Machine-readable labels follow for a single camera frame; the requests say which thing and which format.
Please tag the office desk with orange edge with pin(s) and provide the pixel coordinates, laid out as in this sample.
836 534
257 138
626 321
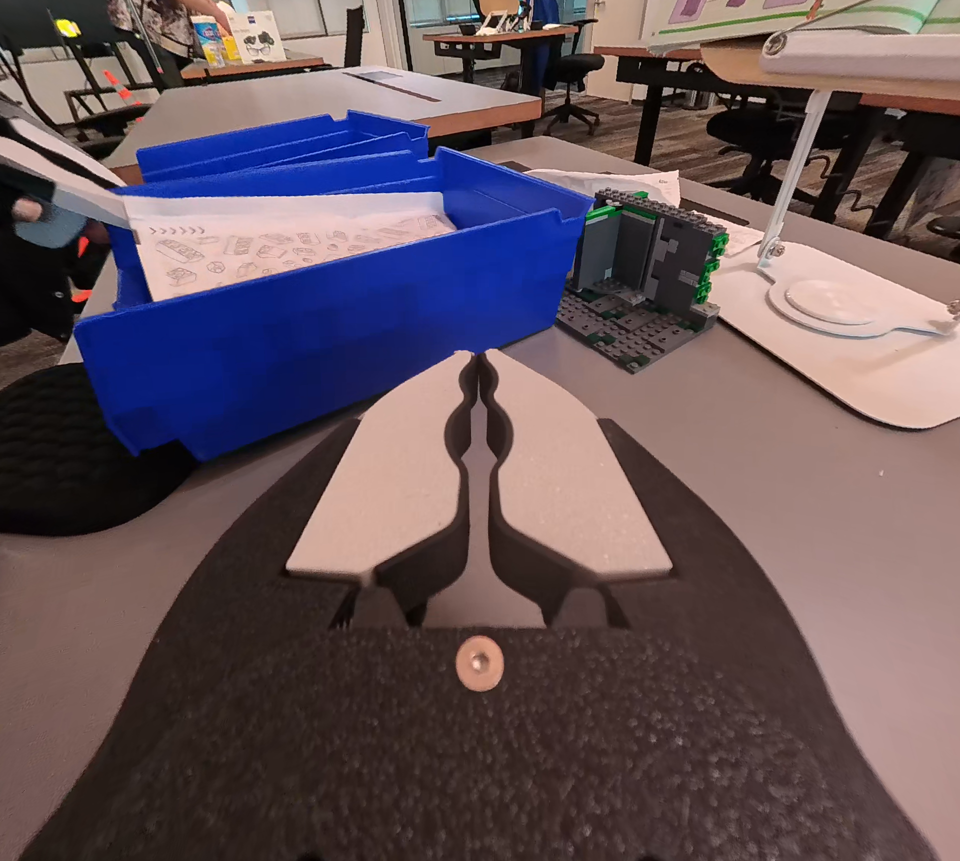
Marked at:
495 40
660 55

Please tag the paper bag with line drawings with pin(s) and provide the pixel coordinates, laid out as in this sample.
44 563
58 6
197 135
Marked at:
637 182
300 246

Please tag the person's left hand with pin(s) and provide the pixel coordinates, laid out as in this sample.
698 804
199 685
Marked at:
26 210

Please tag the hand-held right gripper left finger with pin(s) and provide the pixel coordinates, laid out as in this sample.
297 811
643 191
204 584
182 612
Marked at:
367 501

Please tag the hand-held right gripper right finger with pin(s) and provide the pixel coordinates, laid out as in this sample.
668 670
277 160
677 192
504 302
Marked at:
585 501

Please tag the grey brick build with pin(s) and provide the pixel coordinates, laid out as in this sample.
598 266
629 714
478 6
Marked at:
645 291

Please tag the flat white paper bag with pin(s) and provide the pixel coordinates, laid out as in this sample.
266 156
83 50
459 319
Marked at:
741 238

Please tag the white and wooden book stand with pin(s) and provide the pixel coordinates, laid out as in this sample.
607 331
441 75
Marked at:
847 351

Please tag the side desk with small posters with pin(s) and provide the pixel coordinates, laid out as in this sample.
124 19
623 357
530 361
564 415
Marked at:
255 58

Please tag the black mesh chair armrest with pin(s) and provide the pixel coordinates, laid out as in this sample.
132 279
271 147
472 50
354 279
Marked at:
82 448

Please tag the blue hanging garment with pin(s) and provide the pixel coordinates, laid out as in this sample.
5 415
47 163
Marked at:
541 2

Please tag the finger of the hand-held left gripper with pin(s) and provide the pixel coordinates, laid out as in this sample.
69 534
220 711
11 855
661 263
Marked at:
52 163
97 205

